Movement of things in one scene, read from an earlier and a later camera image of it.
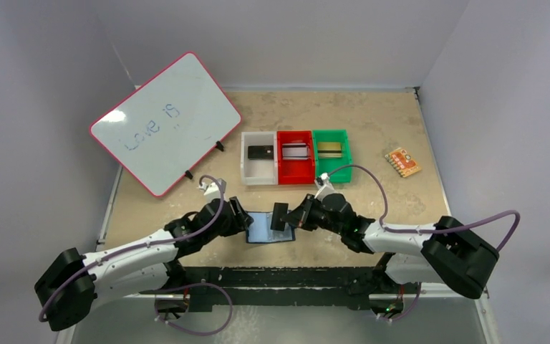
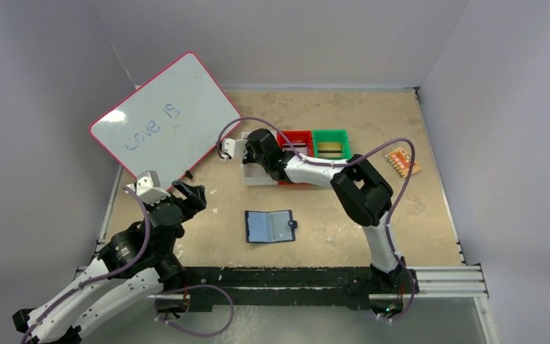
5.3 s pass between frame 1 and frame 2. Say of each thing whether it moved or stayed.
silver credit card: stayed
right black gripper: moved
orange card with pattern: stayed
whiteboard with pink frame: stayed
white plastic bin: stayed
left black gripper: moved
